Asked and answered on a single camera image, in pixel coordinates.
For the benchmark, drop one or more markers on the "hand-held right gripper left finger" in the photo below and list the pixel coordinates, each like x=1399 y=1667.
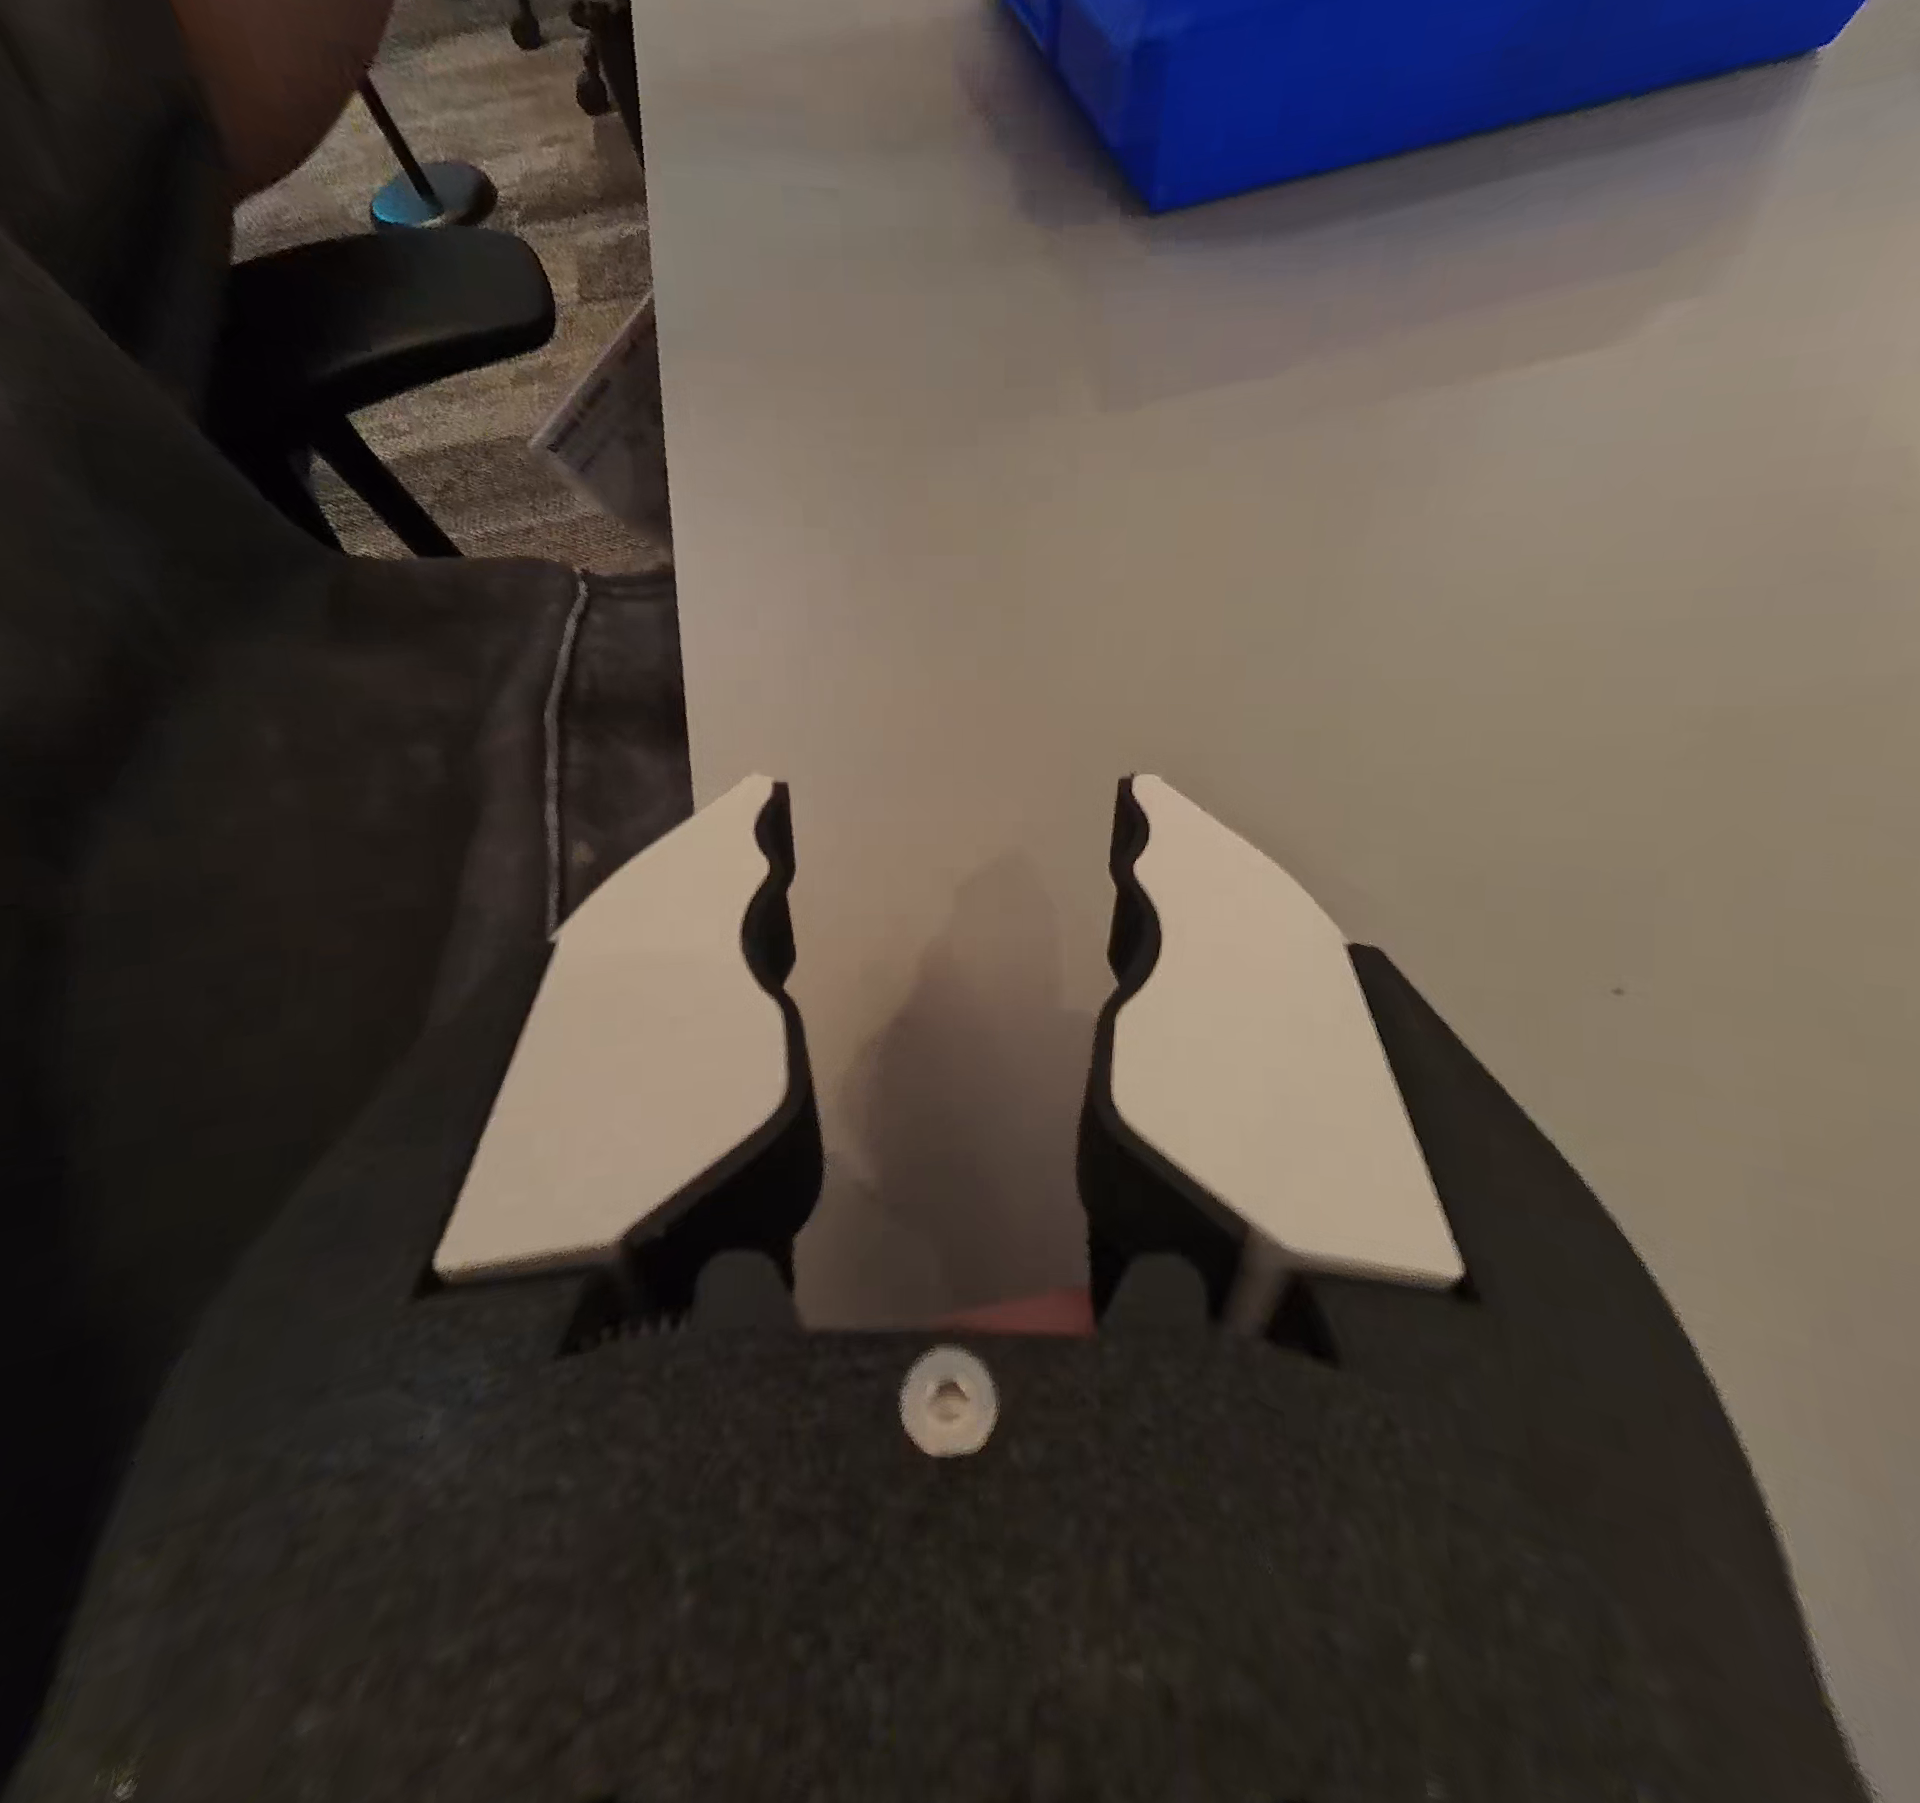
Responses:
x=631 y=1068

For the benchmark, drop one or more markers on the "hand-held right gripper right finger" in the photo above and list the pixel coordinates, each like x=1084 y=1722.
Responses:
x=1275 y=1082

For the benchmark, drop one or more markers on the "blue plastic bin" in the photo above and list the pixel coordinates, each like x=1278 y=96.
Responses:
x=1426 y=33

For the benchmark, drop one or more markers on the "person's left forearm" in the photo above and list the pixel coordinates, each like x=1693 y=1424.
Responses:
x=286 y=18

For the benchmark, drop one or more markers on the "grey desk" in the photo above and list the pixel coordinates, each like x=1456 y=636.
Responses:
x=1351 y=634

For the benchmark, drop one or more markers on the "person's grey sweatshirt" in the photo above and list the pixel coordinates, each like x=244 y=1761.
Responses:
x=226 y=859

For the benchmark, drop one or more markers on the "white paper label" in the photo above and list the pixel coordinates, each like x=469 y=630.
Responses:
x=608 y=421

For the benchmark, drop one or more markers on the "black office chair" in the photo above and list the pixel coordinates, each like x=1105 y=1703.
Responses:
x=392 y=304

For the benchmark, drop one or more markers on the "tripod stand with teal base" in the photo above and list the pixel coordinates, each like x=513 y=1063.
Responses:
x=435 y=202

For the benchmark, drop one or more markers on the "black wheeled chair base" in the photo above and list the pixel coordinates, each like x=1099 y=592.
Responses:
x=602 y=49

